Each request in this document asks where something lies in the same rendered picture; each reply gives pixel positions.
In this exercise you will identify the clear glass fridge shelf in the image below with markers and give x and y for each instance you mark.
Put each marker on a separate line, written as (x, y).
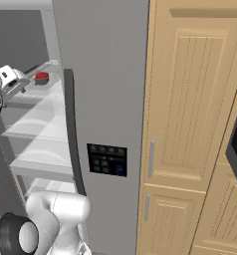
(41, 123)
(50, 186)
(44, 159)

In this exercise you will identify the red tupperware with meal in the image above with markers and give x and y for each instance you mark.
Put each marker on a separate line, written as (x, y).
(42, 77)

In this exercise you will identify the tall light wood cupboard door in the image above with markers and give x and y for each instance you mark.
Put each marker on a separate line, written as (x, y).
(190, 93)

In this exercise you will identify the short light wood cupboard door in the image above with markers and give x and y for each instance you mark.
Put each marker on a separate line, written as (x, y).
(172, 222)

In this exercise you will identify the grey fridge door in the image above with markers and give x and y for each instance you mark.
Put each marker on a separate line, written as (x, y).
(107, 83)

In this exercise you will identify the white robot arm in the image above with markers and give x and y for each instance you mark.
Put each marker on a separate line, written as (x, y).
(57, 212)

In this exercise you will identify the grey fridge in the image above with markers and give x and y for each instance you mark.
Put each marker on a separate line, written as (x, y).
(21, 36)

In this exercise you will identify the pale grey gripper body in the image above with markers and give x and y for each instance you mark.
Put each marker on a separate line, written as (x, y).
(17, 82)

